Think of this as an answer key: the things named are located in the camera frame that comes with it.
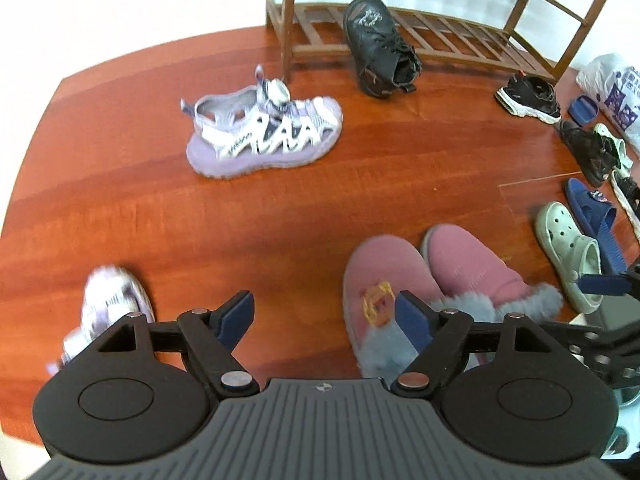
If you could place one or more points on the white printed plastic bag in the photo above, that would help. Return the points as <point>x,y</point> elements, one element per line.
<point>610,90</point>

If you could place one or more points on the purple white sandal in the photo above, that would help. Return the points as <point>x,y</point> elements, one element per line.
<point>260,155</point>
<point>112,295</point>

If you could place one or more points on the blue slide slipper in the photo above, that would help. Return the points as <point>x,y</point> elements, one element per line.
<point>582,110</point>
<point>592,205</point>

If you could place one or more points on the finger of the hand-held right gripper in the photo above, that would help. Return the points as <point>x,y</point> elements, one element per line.
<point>600,347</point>
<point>602,285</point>

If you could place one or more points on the black sport sandal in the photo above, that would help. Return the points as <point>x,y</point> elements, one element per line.
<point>627,200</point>
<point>530,97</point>

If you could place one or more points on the pale green clog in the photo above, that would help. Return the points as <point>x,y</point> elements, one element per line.
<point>560,240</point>
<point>617,147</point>

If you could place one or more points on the plain pink fur boot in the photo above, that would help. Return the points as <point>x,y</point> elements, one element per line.
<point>465,260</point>

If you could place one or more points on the wooden shoe rack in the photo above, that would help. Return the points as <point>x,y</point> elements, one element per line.
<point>289,20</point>

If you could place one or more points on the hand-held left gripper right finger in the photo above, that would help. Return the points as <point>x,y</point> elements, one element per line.
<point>415,320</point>

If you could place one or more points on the pink fur boot yellow emblem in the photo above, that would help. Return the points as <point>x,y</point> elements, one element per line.
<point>370,270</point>

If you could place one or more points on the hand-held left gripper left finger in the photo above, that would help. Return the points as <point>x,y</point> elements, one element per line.
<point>235,317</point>

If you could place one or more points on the black lace-up shoe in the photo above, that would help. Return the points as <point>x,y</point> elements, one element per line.
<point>375,45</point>
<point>585,152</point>

